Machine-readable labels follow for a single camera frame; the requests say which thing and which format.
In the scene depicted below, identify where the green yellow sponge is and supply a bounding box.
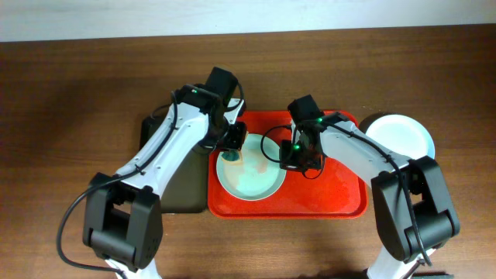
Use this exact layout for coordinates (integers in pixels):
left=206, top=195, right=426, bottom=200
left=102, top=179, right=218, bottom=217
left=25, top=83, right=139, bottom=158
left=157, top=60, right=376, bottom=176
left=220, top=150, right=243, bottom=165

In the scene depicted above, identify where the pale green plate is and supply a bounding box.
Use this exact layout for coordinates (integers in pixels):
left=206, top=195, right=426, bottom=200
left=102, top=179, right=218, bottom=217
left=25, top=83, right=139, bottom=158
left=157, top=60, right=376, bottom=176
left=215, top=133, right=286, bottom=202

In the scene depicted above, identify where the light blue plate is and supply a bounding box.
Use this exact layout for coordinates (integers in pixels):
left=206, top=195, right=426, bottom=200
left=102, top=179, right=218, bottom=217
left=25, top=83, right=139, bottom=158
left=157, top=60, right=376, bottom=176
left=364, top=114, right=430, bottom=160

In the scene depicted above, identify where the white plate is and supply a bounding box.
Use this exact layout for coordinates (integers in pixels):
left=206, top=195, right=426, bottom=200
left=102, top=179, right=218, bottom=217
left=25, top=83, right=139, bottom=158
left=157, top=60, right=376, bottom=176
left=424, top=133, right=436, bottom=159

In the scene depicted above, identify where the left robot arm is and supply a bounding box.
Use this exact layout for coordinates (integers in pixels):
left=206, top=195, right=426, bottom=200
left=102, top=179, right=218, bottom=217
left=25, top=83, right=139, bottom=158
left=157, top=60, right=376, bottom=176
left=83, top=67, right=247, bottom=278

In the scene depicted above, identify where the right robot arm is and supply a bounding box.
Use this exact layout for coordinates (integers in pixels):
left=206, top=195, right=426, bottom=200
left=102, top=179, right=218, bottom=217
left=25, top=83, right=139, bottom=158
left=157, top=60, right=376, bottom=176
left=279, top=95, right=460, bottom=278

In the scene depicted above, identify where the red plastic tray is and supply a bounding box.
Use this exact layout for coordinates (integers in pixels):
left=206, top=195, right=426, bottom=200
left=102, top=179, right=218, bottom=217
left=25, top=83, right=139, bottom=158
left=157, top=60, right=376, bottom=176
left=208, top=111, right=367, bottom=219

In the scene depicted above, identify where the black plastic tray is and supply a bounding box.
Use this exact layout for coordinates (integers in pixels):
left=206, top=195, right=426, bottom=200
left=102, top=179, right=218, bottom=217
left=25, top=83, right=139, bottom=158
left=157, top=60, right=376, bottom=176
left=138, top=114, right=212, bottom=215

